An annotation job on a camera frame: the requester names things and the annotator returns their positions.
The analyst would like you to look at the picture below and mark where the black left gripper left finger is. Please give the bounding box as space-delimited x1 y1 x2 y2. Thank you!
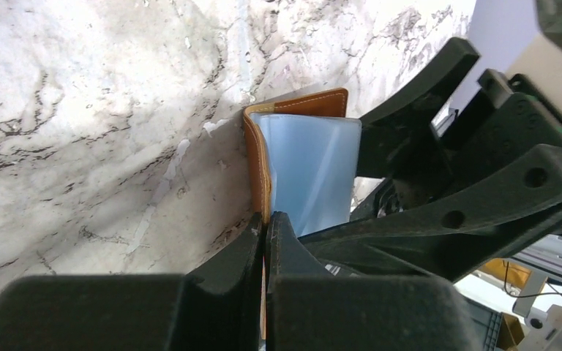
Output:
0 214 263 350

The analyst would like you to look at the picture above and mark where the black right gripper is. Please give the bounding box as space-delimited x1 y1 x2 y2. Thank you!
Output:
301 37 562 282

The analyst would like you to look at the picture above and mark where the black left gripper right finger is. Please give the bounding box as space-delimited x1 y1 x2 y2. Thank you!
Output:
266 212 483 350

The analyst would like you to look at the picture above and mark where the brown leather card holder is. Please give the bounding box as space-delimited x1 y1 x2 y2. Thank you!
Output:
243 88 361 342

